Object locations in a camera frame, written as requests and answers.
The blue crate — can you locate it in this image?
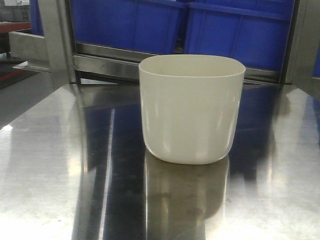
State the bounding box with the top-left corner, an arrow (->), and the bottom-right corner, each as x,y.
184,0 -> 295,71
70,0 -> 187,55

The white plastic bin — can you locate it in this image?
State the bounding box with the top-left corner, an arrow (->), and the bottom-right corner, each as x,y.
138,54 -> 246,165

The blue crate behind right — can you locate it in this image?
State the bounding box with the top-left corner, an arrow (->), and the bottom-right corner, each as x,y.
184,0 -> 295,71

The stainless steel shelf rack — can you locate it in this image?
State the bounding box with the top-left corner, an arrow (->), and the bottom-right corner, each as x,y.
9,0 -> 320,96

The blue crate behind left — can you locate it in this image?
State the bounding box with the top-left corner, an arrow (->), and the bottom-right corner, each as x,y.
70,0 -> 187,55

